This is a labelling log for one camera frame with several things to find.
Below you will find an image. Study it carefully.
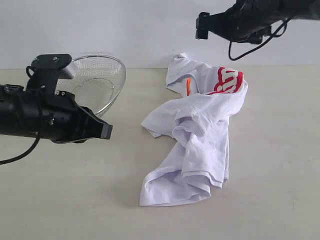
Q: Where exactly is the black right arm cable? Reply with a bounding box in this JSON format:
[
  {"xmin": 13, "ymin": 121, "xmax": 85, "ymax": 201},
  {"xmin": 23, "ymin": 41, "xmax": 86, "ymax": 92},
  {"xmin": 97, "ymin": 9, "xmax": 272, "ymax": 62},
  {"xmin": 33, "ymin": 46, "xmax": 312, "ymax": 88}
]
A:
[{"xmin": 227, "ymin": 18, "xmax": 292, "ymax": 61}]

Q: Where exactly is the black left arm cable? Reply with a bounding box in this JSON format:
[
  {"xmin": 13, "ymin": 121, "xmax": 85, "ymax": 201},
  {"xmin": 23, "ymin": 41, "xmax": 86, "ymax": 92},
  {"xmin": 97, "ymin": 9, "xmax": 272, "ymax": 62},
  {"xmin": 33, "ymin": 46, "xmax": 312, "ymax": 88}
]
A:
[{"xmin": 0, "ymin": 131, "xmax": 42, "ymax": 165}]

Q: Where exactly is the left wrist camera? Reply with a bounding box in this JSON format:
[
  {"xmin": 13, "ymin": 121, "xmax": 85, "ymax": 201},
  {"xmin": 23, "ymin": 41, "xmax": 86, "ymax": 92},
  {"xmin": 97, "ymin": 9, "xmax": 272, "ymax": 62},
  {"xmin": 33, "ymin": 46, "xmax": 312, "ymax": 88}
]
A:
[{"xmin": 25, "ymin": 54, "xmax": 77, "ymax": 95}]

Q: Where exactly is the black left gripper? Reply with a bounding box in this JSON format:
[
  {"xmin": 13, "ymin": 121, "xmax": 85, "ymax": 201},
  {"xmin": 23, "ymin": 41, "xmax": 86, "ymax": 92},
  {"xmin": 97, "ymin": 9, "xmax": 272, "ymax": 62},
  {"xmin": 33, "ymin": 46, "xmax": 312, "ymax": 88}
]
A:
[{"xmin": 18, "ymin": 89, "xmax": 113, "ymax": 144}]

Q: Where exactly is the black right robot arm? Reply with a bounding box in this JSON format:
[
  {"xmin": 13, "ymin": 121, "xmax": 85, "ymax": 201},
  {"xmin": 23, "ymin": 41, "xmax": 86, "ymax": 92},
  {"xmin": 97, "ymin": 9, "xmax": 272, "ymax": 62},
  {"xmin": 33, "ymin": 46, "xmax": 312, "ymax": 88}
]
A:
[{"xmin": 195, "ymin": 0, "xmax": 320, "ymax": 45}]

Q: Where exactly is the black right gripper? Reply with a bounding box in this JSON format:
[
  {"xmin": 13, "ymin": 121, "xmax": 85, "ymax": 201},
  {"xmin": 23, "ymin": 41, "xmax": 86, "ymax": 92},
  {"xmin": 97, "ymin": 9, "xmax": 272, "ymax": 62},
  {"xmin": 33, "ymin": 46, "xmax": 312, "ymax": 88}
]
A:
[{"xmin": 195, "ymin": 0, "xmax": 284, "ymax": 43}]

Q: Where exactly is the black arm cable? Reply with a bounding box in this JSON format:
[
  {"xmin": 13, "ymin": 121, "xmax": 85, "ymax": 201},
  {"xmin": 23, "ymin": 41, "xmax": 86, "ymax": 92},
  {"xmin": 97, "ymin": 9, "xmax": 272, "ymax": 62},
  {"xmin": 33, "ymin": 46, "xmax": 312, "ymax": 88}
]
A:
[
  {"xmin": 0, "ymin": 131, "xmax": 42, "ymax": 165},
  {"xmin": 227, "ymin": 18, "xmax": 292, "ymax": 61}
]

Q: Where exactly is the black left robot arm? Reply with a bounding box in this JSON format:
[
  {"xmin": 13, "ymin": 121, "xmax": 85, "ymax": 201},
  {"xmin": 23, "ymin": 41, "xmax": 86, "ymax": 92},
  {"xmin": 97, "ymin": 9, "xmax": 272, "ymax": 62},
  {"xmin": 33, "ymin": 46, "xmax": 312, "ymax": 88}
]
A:
[{"xmin": 0, "ymin": 84, "xmax": 113, "ymax": 144}]

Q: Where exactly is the metal mesh basket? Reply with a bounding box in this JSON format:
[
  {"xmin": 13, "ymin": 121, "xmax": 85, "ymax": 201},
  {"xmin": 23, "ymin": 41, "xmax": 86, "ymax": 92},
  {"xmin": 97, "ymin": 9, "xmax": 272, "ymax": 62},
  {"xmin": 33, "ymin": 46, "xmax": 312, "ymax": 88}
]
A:
[{"xmin": 55, "ymin": 54, "xmax": 126, "ymax": 118}]

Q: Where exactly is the white t-shirt red print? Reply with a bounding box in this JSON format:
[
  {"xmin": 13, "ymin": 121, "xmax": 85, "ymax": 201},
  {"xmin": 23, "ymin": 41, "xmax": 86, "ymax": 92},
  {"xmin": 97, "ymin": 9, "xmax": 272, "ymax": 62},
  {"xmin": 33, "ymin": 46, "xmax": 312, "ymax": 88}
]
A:
[{"xmin": 139, "ymin": 53, "xmax": 248, "ymax": 207}]

